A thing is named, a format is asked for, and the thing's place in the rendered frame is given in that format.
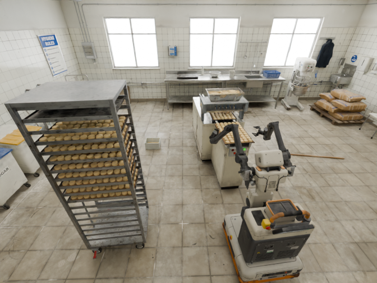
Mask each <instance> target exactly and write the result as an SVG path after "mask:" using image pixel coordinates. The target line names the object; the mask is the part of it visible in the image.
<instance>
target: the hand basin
mask: <svg viewBox="0 0 377 283"><path fill-rule="evenodd" d="M373 60H374V58H372V57H367V56H362V57H361V59H360V61H359V63H358V66H355V65H351V64H348V63H345V64H344V61H345V58H341V59H340V62H339V65H343V64H344V67H343V68H342V72H341V73H340V74H331V76H330V78H329V81H331V82H333V83H336V86H335V89H336V88H337V87H338V89H342V86H344V84H349V83H350V82H351V80H352V78H353V76H354V74H355V72H356V70H358V71H357V72H358V73H361V74H363V73H364V72H368V70H369V68H370V66H371V64H372V62H373ZM340 84H343V85H342V86H341V87H339V86H338V85H340Z"/></svg>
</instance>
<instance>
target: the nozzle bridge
mask: <svg viewBox="0 0 377 283"><path fill-rule="evenodd" d="M234 105H235V107H236V108H235V109H233V107H234ZM215 106H216V107H217V108H216V110H215ZM219 106H220V110H218V108H219ZM223 106H224V108H223V110H222V107H223ZM226 106H227V110H226ZM230 106H231V109H230ZM248 106H249V102H248V101H247V100H246V99H245V98H244V97H242V98H241V99H240V100H239V101H222V102H211V101H210V99H209V97H200V107H201V116H200V118H201V121H204V114H205V113H209V112H234V111H239V115H238V116H239V117H240V119H243V116H244V112H247V109H248Z"/></svg>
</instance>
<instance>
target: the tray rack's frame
mask: <svg viewBox="0 0 377 283"><path fill-rule="evenodd" d="M125 85H126V82H125V81H122V80H94V81H55V82H45V83H43V84H41V85H39V86H37V87H36V88H34V89H32V90H29V91H28V92H26V93H24V94H22V95H19V96H18V97H16V98H14V99H12V100H10V101H8V102H6V103H4V105H5V106H6V108H7V110H8V112H9V113H10V115H11V117H12V119H13V120H14V122H15V124H16V126H17V127H18V129H19V131H20V133H21V135H22V136H23V138H24V139H25V141H26V143H27V145H28V146H29V148H30V150H31V152H32V153H33V155H34V157H35V159H36V160H37V162H38V164H39V166H40V167H41V169H42V171H43V172H44V174H45V176H46V178H47V179H48V181H49V183H50V185H51V186H52V188H53V190H54V192H55V193H56V195H57V197H58V199H59V200H60V202H61V203H62V205H63V207H64V209H65V211H66V212H67V214H68V216H69V218H70V219H71V221H72V223H73V225H74V226H75V228H76V230H77V232H78V233H79V235H80V236H81V238H82V240H83V242H84V243H85V245H86V247H87V249H91V250H93V251H94V252H95V250H97V251H96V252H97V253H99V251H98V249H99V248H104V247H114V246H120V245H130V244H136V245H137V247H138V248H142V244H143V243H144V242H143V239H142V235H140V236H130V237H124V238H114V239H103V240H93V241H88V239H87V237H86V236H85V234H84V232H83V230H82V228H81V226H80V225H79V223H78V221H77V219H76V217H75V215H74V214H73V212H72V210H71V208H70V206H69V205H68V203H67V201H66V199H65V197H64V196H63V194H62V192H61V190H60V188H59V186H58V184H57V183H56V181H55V179H54V177H53V175H52V173H51V172H50V170H49V168H48V166H47V164H46V162H45V160H44V159H43V157H42V155H41V154H40V152H39V149H38V148H37V146H36V144H35V143H34V141H33V139H32V137H31V135H30V133H29V132H28V130H27V128H26V126H25V124H24V122H23V120H22V119H21V117H20V115H19V113H18V111H17V109H16V108H19V107H46V106H74V105H89V104H109V102H108V99H109V98H114V102H115V101H116V99H117V97H118V96H119V94H120V92H121V91H122V89H123V88H124V86H125ZM139 210H140V213H141V218H142V223H143V227H144V232H145V237H147V229H148V215H149V208H146V206H145V207H140V209H139ZM130 213H136V211H135V210H131V211H119V212H107V213H99V214H98V217H100V216H112V215H118V214H130ZM135 218H137V216H127V217H116V218H104V219H97V220H96V222H105V221H117V220H128V219H135ZM137 223H139V222H138V221H132V222H121V223H109V224H103V225H93V227H94V228H97V227H108V226H119V225H130V224H137ZM139 228H140V227H139V226H134V227H123V228H116V229H105V230H94V231H93V232H92V233H97V232H108V231H119V230H129V229H139ZM137 233H141V231H133V232H122V233H116V234H105V235H94V236H91V237H90V238H99V237H106V236H116V235H127V234H137Z"/></svg>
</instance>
